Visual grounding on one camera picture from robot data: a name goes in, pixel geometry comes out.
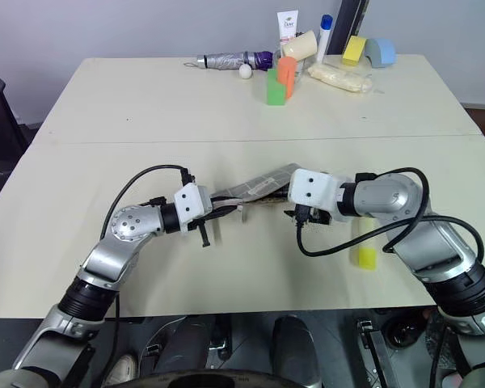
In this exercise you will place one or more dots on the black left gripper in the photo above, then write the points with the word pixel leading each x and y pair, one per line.
pixel 204 223

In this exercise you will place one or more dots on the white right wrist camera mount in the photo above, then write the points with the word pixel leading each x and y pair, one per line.
pixel 313 188

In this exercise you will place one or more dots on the white bottle blue cap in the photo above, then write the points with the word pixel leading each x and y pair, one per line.
pixel 324 38

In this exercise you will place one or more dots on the orange cylinder block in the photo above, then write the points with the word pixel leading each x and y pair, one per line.
pixel 288 74

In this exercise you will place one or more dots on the blue arch block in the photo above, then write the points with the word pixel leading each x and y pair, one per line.
pixel 384 52

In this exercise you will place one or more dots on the black chair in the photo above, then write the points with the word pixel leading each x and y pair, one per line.
pixel 0 121

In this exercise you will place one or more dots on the dark round wheel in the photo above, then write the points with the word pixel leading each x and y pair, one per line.
pixel 404 329

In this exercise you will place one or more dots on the white lotion tube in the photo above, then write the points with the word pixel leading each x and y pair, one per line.
pixel 288 26

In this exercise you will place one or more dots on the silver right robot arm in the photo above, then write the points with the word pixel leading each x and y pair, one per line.
pixel 392 198

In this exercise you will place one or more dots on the beige cylinder block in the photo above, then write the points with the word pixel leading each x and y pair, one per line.
pixel 301 45

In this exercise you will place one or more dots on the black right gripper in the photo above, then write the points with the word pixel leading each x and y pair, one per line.
pixel 313 216

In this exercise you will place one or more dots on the clear bag of white material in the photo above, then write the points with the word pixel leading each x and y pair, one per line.
pixel 341 77

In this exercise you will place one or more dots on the black upright post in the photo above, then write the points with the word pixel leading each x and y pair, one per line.
pixel 345 24

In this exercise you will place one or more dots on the white shoe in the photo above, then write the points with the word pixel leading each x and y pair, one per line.
pixel 121 369

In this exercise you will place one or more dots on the green block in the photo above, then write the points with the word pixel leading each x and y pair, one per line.
pixel 275 91

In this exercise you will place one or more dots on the yellow block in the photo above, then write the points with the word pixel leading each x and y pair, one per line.
pixel 353 50

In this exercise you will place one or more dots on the dark rounded shape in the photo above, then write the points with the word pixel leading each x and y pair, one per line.
pixel 295 347
pixel 186 343

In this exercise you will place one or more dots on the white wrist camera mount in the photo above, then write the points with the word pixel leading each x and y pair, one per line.
pixel 190 202
pixel 313 188

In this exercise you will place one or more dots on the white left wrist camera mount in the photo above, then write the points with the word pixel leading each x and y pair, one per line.
pixel 190 202

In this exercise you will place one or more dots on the black curved rim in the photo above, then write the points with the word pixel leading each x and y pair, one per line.
pixel 226 379

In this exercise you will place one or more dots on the small white ball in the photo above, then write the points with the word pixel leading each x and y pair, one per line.
pixel 245 72

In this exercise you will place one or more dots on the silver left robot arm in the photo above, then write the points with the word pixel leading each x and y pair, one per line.
pixel 121 226

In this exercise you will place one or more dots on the grey grid pouch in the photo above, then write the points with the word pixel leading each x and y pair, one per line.
pixel 262 184

